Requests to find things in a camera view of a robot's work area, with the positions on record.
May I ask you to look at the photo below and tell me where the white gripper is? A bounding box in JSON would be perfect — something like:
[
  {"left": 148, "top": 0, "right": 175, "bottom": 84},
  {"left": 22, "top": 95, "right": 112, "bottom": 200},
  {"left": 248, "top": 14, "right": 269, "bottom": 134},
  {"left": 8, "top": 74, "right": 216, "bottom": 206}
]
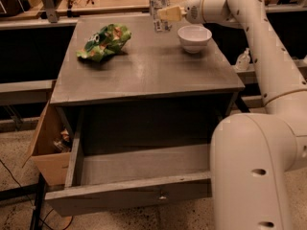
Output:
[{"left": 157, "top": 0, "right": 205, "bottom": 24}]

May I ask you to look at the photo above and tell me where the clear plastic water bottle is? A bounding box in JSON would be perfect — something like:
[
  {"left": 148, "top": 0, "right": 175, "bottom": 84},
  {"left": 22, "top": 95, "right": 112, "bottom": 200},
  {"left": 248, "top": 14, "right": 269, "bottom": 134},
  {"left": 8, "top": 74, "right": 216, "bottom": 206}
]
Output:
[{"left": 149, "top": 0, "right": 170, "bottom": 33}]

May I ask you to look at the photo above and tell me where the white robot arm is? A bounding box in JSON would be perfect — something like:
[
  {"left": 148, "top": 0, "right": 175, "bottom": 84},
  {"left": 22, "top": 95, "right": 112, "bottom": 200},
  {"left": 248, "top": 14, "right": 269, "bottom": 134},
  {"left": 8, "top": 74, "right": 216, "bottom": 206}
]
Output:
[{"left": 157, "top": 0, "right": 307, "bottom": 230}]

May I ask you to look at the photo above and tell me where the small clear sanitizer bottle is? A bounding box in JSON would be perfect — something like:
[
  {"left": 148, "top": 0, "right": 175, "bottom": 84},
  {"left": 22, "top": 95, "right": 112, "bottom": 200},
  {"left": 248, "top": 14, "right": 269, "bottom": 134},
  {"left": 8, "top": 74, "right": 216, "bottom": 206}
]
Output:
[{"left": 235, "top": 48, "right": 250, "bottom": 71}]

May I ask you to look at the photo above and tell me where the open grey top drawer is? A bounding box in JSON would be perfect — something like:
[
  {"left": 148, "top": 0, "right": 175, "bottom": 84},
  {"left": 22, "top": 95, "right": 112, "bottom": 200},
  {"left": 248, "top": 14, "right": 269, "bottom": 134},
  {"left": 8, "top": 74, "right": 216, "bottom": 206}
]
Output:
[{"left": 44, "top": 125, "right": 219, "bottom": 217}]

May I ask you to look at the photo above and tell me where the white ceramic bowl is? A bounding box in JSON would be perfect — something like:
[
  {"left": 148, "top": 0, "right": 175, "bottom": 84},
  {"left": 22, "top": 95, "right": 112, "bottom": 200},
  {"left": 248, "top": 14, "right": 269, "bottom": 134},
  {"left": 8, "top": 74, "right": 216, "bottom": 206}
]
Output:
[{"left": 177, "top": 25, "right": 212, "bottom": 54}]

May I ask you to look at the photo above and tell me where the green crumpled chip bag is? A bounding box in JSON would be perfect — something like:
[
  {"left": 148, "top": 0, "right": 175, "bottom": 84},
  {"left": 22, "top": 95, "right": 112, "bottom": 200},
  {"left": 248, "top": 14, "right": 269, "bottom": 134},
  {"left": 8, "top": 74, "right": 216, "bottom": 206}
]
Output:
[{"left": 76, "top": 23, "right": 131, "bottom": 62}]

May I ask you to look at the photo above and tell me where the grey wooden cabinet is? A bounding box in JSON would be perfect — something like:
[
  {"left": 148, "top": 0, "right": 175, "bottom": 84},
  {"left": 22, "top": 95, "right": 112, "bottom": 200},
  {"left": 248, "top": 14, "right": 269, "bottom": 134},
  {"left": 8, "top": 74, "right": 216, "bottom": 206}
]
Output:
[{"left": 51, "top": 14, "right": 244, "bottom": 155}]

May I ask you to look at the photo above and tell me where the cardboard box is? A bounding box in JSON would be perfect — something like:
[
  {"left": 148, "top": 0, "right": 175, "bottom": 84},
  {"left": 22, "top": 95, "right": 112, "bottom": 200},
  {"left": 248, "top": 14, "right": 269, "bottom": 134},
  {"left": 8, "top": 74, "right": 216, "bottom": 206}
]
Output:
[{"left": 22, "top": 80, "right": 73, "bottom": 188}]

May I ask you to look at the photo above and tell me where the grey metal rail frame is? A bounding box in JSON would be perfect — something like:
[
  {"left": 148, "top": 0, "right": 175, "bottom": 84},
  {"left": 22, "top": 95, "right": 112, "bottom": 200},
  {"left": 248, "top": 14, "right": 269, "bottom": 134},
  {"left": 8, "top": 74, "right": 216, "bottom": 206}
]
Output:
[{"left": 0, "top": 11, "right": 307, "bottom": 118}]

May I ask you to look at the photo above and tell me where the black floor cable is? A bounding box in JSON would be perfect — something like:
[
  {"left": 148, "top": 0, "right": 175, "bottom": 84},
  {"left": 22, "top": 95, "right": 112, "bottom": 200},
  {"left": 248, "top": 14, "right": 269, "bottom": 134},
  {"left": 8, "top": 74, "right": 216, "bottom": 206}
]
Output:
[{"left": 0, "top": 158, "right": 75, "bottom": 230}]

